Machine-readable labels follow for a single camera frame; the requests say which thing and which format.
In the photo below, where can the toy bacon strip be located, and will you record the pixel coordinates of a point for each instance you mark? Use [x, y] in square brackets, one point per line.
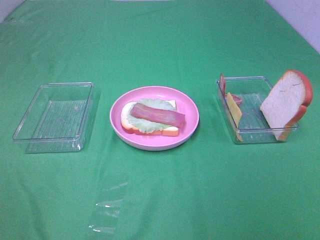
[222, 84]
[158, 115]

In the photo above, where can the toy bread slice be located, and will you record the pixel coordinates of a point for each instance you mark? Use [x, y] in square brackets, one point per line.
[125, 120]
[287, 102]

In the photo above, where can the toy lettuce leaf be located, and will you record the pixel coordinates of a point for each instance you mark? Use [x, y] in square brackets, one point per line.
[142, 125]

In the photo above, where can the pink round plate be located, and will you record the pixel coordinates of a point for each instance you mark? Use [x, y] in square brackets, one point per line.
[184, 104]

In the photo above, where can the yellow toy cheese slice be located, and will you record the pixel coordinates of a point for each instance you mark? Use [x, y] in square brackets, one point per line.
[235, 115]

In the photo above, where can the green table cloth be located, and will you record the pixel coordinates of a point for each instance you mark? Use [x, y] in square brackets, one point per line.
[206, 189]

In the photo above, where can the clear plastic film sheet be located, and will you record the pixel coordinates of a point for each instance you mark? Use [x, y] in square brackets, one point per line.
[107, 207]

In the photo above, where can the right clear plastic tray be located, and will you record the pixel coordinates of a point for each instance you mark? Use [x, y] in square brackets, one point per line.
[252, 127]

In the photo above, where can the clear plastic tray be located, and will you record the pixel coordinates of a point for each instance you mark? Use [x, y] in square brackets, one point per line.
[58, 119]
[252, 127]

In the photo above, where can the left clear plastic tray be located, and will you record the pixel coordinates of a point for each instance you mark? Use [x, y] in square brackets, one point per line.
[58, 119]

